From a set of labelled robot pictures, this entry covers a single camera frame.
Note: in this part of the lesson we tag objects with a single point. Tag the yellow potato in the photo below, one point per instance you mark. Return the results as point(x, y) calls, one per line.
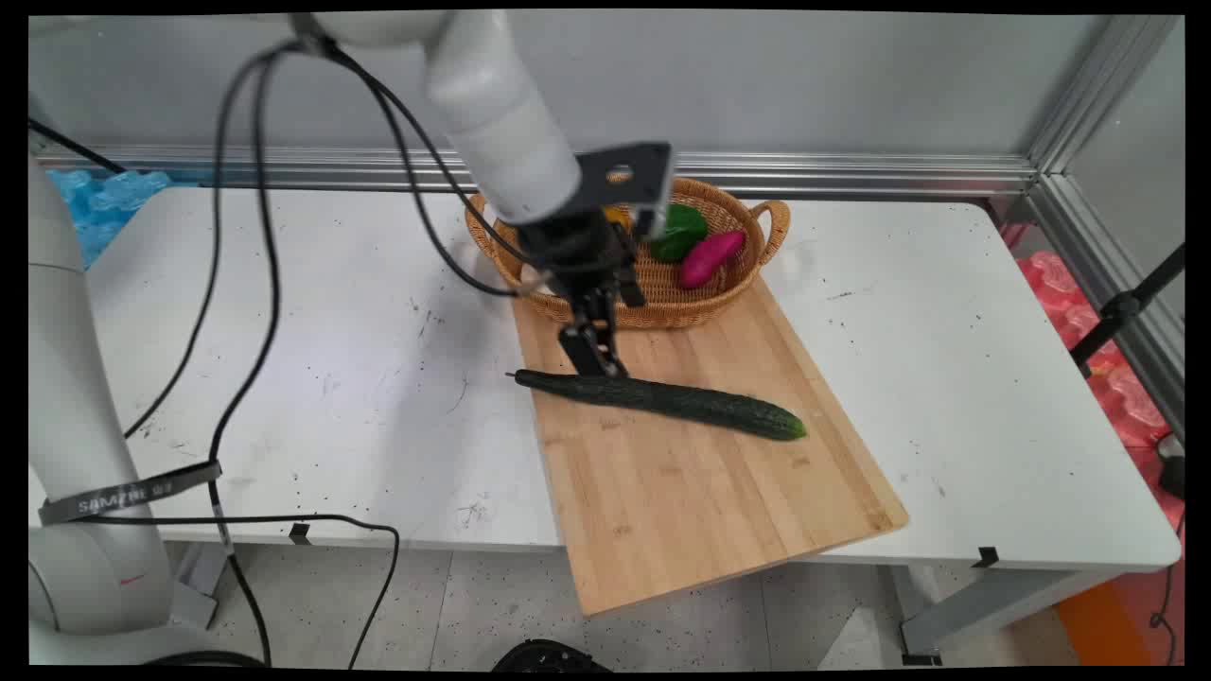
point(618, 217)

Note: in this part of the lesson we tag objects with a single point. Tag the red foam mat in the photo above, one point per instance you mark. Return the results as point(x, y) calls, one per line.
point(1121, 388)

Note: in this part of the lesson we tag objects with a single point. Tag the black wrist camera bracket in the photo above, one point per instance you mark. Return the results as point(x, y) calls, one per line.
point(636, 178)

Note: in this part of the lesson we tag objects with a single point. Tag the purple sweet potato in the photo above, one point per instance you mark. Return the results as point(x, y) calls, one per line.
point(710, 257)

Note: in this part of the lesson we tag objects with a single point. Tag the blue foam mat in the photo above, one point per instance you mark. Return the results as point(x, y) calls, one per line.
point(99, 208)

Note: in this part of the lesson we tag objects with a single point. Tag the corner aluminium frame rail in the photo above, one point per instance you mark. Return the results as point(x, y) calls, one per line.
point(1088, 113)

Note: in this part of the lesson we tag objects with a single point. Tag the black round floor object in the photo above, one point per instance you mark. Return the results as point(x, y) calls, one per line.
point(549, 656)

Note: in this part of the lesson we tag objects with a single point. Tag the woven wicker basket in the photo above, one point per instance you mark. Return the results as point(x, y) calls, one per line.
point(695, 298)

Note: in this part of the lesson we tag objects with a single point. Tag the black device by wall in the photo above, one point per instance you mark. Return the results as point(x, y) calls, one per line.
point(1173, 468)

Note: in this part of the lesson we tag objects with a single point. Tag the grey metal table leg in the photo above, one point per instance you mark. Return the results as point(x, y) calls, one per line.
point(984, 605)

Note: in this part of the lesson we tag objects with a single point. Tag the horizontal aluminium frame rail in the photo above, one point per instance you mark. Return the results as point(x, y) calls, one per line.
point(851, 173)

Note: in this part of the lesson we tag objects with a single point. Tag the orange floor mat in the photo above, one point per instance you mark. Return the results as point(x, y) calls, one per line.
point(1116, 624)

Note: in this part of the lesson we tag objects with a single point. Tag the black tape tab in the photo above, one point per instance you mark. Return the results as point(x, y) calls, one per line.
point(986, 557)
point(299, 532)

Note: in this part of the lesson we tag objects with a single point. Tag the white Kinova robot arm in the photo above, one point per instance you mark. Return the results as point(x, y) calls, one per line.
point(492, 104)

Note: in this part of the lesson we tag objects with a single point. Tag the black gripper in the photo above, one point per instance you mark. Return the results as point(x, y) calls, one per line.
point(579, 248)

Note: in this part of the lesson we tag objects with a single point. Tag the white table leg bracket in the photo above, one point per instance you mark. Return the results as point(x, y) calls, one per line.
point(199, 586)

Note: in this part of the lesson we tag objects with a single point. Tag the black tripod stand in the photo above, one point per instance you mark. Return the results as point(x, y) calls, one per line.
point(1126, 307)

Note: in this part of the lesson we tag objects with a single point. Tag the long dark green cucumber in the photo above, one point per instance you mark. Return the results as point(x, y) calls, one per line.
point(662, 399)

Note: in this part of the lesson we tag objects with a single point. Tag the green bell pepper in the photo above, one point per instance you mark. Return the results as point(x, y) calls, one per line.
point(681, 232)

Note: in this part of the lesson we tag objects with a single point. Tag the bamboo cutting board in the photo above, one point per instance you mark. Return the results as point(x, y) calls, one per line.
point(700, 473)

